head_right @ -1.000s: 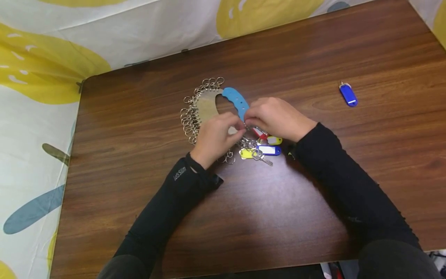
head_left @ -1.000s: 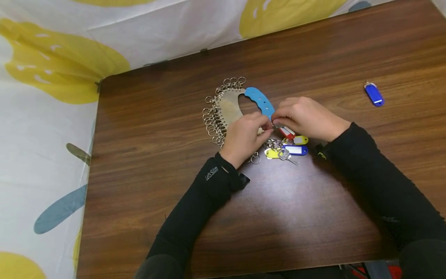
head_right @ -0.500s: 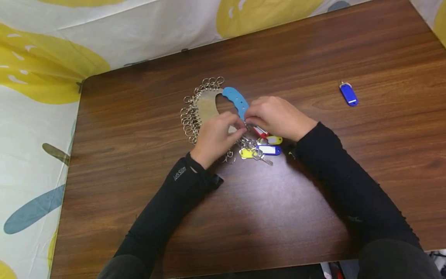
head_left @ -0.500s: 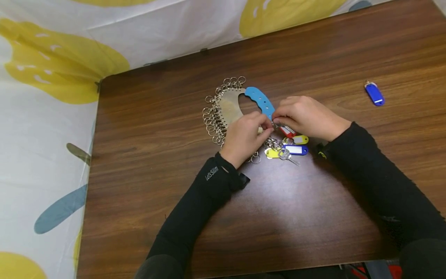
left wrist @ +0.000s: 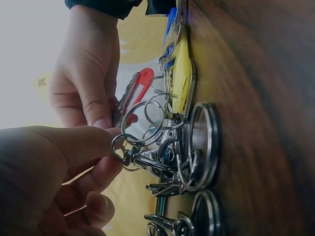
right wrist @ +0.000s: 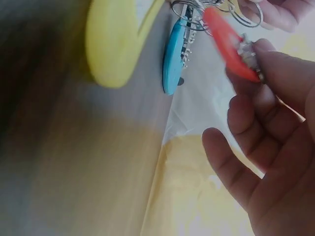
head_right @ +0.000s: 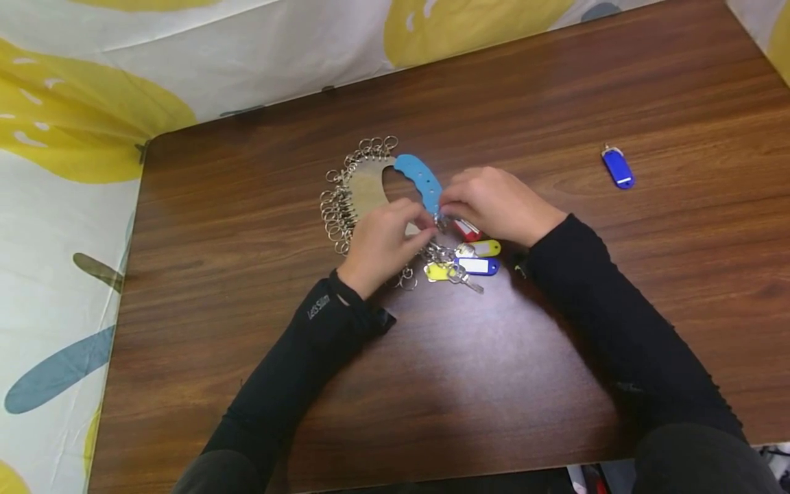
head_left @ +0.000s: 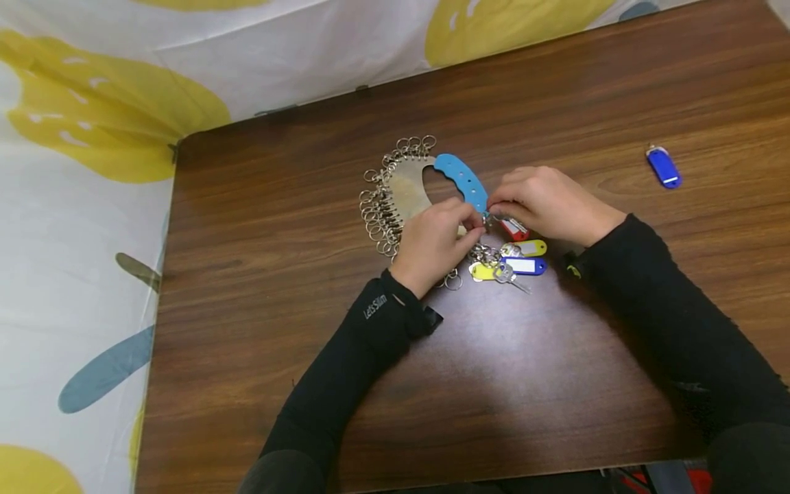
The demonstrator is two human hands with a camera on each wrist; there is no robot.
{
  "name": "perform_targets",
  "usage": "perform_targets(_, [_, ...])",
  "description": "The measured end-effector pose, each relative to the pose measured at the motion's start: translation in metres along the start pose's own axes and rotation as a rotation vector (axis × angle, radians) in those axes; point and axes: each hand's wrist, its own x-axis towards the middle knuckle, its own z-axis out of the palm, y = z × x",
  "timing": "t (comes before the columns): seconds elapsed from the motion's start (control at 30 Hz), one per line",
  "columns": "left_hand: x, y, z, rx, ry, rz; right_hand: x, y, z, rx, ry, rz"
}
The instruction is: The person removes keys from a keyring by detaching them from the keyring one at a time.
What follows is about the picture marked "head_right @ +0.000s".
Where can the person's left fingers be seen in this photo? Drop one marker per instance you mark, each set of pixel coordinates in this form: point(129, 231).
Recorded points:
point(412, 211)

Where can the red key tag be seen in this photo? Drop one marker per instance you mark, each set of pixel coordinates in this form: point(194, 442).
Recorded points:
point(467, 230)

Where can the person's right fingers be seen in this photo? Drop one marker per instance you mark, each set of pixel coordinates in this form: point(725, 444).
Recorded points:
point(463, 186)

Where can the person's left forearm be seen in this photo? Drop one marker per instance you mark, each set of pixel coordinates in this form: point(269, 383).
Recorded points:
point(290, 384)

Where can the person's right thumb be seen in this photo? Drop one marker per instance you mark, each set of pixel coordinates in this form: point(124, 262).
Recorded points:
point(455, 211)

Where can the person's right hand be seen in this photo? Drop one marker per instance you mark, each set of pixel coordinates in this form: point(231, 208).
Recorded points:
point(500, 206)

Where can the silver key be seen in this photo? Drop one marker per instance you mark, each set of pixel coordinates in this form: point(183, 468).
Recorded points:
point(470, 282)

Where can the person's left hand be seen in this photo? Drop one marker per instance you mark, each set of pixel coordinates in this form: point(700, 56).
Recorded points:
point(379, 247)

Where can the person's right forearm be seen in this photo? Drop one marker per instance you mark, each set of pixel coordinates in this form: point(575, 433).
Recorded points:
point(623, 343)

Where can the blue key tag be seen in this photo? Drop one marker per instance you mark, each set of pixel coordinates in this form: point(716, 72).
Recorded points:
point(478, 266)
point(618, 168)

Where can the person's left thumb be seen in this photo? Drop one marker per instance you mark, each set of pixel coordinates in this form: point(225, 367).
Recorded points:
point(421, 245)

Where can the yellow key tag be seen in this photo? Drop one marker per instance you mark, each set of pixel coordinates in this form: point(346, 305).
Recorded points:
point(437, 272)
point(484, 248)

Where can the row of metal key rings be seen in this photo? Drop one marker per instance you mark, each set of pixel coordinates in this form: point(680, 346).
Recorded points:
point(333, 214)

